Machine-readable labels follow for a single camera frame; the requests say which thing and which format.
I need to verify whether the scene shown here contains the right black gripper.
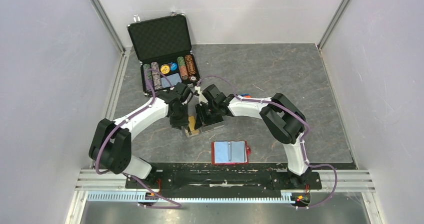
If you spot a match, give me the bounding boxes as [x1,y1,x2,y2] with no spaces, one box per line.
[195,102,219,130]

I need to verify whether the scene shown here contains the gold black striped card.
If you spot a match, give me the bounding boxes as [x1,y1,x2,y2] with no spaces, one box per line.
[186,116,199,137]

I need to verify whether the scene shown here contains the clear box with black cards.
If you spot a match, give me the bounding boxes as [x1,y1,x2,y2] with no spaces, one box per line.
[184,116,226,137]

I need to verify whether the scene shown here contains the red leather card holder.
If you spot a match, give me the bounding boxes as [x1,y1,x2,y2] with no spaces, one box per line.
[211,141,251,165]

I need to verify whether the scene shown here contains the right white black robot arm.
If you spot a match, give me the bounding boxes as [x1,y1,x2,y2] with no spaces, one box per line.
[195,84,310,188]

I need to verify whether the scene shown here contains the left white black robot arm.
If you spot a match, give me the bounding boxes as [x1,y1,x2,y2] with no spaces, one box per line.
[88,83,192,188]

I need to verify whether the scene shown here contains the blue card deck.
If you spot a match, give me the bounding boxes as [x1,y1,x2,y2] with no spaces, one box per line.
[161,73,182,88]

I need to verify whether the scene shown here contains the yellow poker chip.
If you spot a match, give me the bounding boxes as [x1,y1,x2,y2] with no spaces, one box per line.
[160,64,171,74]

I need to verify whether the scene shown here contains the blue poker chip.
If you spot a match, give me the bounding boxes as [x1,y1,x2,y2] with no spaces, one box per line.
[169,62,179,71]

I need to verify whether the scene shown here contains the black poker chip case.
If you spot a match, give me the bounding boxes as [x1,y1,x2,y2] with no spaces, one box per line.
[126,13,201,96]

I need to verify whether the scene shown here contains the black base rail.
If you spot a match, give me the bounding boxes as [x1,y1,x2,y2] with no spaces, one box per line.
[143,163,323,199]

